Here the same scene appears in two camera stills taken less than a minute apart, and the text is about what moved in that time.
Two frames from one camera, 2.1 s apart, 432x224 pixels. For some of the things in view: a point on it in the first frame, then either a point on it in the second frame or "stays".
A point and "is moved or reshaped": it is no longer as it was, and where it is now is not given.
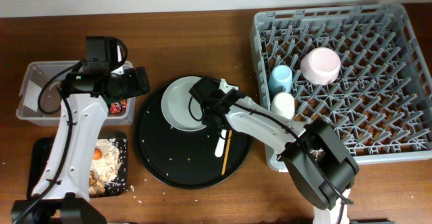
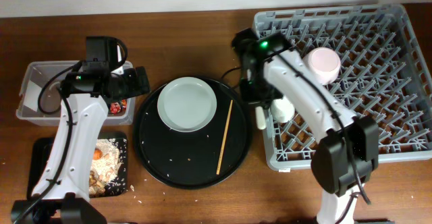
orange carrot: (97, 154) stays
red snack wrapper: (117, 108) stays
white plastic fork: (219, 148) is moved or reshaped
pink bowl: (320, 65) stays
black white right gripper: (207, 119) -> (269, 95)
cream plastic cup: (283, 103) stays
